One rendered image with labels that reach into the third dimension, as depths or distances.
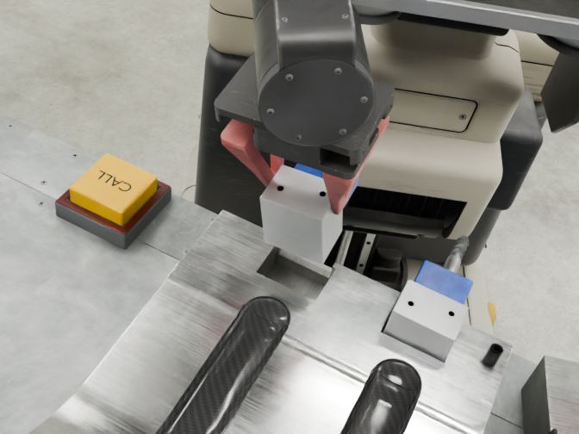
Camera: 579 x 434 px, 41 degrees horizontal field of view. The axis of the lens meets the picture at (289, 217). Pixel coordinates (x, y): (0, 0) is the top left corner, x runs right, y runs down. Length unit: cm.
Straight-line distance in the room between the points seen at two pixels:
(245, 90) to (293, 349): 20
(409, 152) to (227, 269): 35
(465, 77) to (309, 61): 53
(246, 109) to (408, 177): 43
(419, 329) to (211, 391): 16
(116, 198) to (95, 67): 158
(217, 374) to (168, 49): 188
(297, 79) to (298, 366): 27
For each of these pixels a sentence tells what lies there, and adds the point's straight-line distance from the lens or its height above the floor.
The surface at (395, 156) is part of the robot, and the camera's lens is 89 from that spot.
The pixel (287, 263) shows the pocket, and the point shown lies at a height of 87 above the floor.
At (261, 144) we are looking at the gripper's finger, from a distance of 50.
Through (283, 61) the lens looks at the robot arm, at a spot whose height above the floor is 116.
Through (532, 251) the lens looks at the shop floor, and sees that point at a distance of 204.
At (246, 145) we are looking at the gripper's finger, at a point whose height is 103.
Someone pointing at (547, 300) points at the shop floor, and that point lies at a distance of 194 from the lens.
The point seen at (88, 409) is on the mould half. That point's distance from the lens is 55.
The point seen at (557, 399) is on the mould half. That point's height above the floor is 85.
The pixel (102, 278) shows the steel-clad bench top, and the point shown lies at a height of 80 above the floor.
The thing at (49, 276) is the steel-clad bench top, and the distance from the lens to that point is 73.
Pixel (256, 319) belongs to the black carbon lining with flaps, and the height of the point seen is 89.
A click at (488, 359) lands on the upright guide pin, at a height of 90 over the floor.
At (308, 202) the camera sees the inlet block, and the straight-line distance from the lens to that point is 55.
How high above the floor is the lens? 136
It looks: 46 degrees down
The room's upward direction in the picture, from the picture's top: 12 degrees clockwise
